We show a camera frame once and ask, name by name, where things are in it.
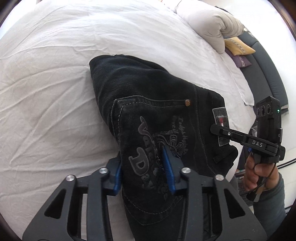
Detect black denim pants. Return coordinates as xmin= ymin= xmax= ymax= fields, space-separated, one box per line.
xmin=89 ymin=55 xmax=238 ymax=240

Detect right forearm grey sleeve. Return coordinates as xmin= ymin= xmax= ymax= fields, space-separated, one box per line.
xmin=253 ymin=173 xmax=286 ymax=239

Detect right hand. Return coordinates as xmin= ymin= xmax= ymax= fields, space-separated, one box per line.
xmin=243 ymin=154 xmax=280 ymax=191

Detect dark grey sofa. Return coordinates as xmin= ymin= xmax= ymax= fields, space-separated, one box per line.
xmin=238 ymin=32 xmax=288 ymax=113

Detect white bed mattress sheet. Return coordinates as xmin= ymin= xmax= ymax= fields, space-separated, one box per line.
xmin=1 ymin=1 xmax=255 ymax=237

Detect purple cushion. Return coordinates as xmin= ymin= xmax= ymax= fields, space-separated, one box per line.
xmin=225 ymin=48 xmax=251 ymax=68

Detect yellow cushion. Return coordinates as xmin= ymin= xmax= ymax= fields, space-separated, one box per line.
xmin=224 ymin=37 xmax=256 ymax=56

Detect white pillow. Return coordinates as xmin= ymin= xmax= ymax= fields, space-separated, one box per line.
xmin=176 ymin=1 xmax=244 ymax=54

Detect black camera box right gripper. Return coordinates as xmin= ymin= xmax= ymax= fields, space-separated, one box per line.
xmin=255 ymin=96 xmax=282 ymax=145

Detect black cable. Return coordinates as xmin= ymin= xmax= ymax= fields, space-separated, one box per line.
xmin=240 ymin=159 xmax=292 ymax=200

